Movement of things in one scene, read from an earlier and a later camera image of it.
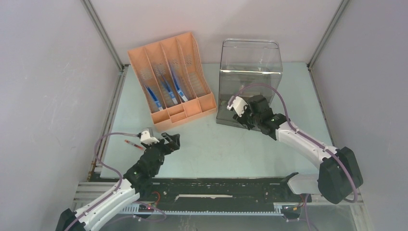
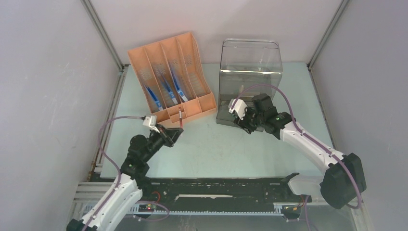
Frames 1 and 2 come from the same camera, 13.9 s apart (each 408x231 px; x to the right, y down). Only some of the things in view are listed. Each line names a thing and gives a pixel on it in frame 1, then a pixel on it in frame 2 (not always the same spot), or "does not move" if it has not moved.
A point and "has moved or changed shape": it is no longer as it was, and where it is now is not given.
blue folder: (156, 100) does not move
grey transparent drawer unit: (248, 67) does not move
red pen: (133, 144) has moved or changed shape
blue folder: (183, 96) does not move
